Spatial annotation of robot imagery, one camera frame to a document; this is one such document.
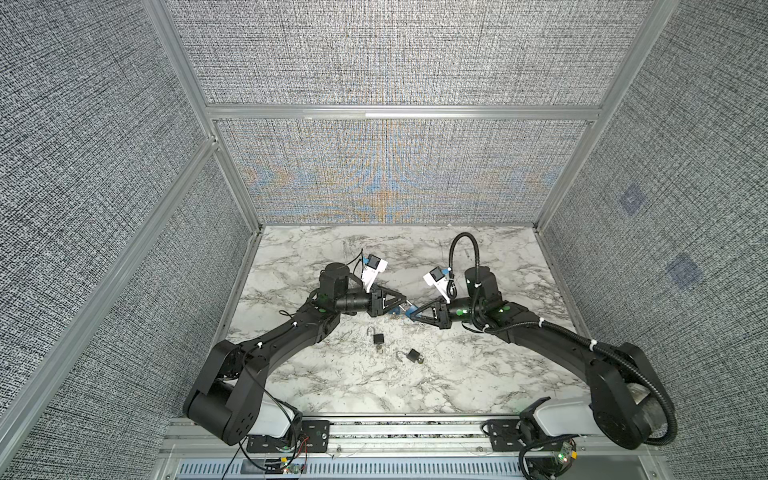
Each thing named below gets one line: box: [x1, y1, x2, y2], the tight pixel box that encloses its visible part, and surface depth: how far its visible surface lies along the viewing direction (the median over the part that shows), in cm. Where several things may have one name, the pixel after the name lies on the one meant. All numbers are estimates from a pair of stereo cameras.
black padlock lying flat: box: [396, 348, 425, 364], surface depth 87 cm
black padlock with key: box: [366, 326, 385, 354], surface depth 92 cm
